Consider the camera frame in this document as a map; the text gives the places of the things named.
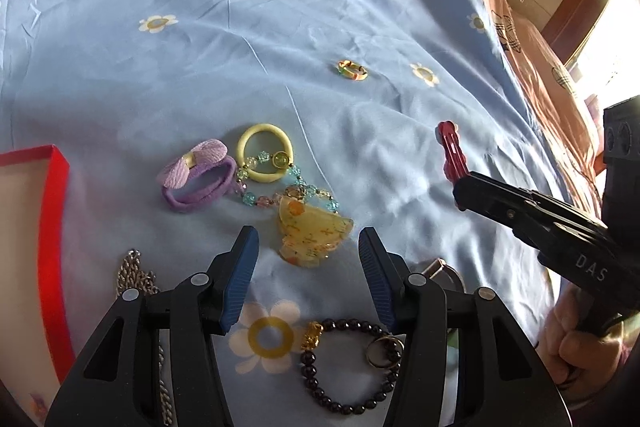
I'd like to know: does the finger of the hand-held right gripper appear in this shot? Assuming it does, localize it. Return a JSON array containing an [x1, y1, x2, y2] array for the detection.
[[454, 171, 609, 239], [453, 191, 602, 254]]

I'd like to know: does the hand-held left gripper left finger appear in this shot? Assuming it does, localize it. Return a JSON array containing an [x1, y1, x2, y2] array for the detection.
[[44, 225, 261, 427]]

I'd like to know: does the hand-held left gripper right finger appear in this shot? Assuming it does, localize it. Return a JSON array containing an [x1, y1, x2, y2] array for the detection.
[[358, 227, 573, 427]]

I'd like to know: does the gold wrist watch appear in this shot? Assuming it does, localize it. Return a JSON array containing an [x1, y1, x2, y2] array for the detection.
[[415, 257, 468, 295]]

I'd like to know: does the red snap hair clip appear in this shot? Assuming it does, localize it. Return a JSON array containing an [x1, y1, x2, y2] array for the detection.
[[436, 121, 471, 182]]

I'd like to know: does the metal key ring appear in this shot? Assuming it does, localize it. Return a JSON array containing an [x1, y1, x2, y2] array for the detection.
[[364, 336, 405, 367]]

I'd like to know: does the yellow duck hair clip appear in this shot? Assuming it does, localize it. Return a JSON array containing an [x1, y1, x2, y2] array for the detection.
[[277, 195, 355, 267]]

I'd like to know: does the purple bow hair tie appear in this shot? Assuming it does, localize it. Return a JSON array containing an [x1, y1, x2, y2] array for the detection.
[[156, 138, 238, 212]]

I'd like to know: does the black bead bracelet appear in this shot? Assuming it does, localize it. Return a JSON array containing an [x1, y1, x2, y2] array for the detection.
[[299, 318, 401, 413]]

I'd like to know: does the crystal bead bracelet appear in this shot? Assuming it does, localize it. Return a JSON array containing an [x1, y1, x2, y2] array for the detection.
[[235, 150, 341, 212]]

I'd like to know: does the red cardboard box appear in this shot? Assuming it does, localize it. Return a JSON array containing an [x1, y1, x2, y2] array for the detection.
[[0, 145, 77, 413]]

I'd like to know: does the person's right hand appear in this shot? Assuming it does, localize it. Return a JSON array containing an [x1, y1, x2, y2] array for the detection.
[[544, 287, 627, 409]]

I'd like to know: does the pink printed sheet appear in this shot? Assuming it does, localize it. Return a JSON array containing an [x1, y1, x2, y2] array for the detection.
[[450, 0, 607, 218]]

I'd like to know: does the brown wooden furniture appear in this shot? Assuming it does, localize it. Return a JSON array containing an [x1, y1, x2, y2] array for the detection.
[[542, 0, 631, 62]]

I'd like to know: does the blue flowered bedsheet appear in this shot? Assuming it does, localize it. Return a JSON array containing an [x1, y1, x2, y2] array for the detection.
[[0, 0, 601, 427]]

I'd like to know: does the silver metal chain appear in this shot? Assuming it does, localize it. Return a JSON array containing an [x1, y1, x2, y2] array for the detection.
[[115, 249, 178, 427]]

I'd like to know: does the yellow hair ring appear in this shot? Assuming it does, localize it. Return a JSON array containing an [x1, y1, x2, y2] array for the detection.
[[236, 123, 296, 184]]

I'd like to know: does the colourful finger ring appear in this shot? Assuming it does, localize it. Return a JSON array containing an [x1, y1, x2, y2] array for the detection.
[[336, 60, 370, 82]]

